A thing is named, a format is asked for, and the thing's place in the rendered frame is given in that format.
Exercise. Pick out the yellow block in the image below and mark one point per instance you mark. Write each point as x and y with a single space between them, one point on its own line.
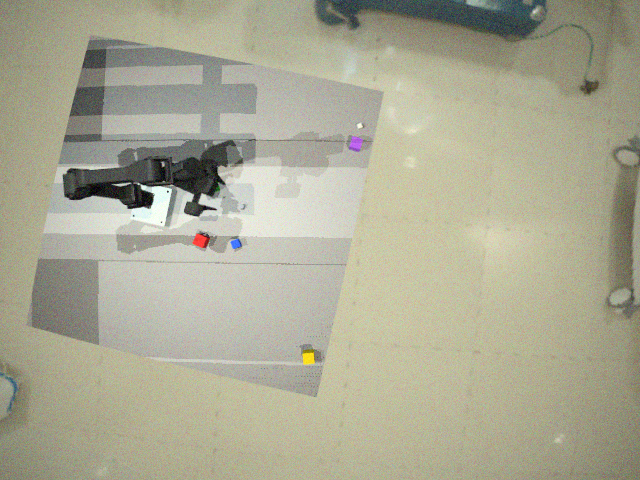
308 357

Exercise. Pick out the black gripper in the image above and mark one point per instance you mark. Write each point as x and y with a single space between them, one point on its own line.
194 208

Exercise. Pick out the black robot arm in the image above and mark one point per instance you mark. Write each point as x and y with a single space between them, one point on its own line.
83 183

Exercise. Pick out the red block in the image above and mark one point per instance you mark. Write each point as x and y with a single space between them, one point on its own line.
201 240

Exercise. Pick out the small purple block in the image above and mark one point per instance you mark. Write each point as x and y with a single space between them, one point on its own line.
356 144

